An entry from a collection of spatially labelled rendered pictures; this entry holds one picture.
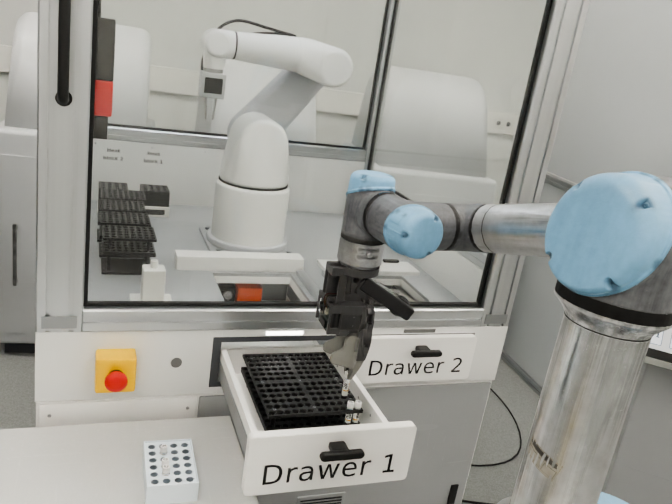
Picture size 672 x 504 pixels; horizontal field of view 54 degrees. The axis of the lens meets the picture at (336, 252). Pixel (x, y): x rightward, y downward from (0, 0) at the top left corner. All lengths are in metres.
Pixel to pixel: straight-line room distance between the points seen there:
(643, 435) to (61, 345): 1.36
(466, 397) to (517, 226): 0.78
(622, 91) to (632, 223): 2.55
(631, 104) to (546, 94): 1.65
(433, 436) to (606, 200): 1.11
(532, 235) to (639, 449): 1.03
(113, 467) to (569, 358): 0.84
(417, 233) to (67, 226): 0.62
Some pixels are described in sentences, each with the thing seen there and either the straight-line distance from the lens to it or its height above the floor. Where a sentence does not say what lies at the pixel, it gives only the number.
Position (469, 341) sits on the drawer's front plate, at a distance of 1.54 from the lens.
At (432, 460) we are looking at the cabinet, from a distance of 1.71.
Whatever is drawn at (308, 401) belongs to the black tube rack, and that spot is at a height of 0.90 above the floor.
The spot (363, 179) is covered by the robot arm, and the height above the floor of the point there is 1.32.
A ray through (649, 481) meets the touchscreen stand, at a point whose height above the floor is 0.60.
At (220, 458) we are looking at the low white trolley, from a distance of 1.29.
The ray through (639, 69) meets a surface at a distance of 3.11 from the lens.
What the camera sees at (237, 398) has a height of 0.89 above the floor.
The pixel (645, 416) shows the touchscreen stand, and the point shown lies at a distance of 1.81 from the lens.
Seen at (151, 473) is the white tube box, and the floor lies 0.79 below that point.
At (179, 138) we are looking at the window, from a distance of 1.21.
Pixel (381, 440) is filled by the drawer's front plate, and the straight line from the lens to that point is 1.14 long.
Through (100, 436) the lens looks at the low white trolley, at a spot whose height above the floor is 0.76.
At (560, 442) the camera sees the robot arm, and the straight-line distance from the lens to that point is 0.73.
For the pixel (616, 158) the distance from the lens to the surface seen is 3.12.
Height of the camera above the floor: 1.52
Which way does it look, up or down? 18 degrees down
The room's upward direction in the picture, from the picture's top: 9 degrees clockwise
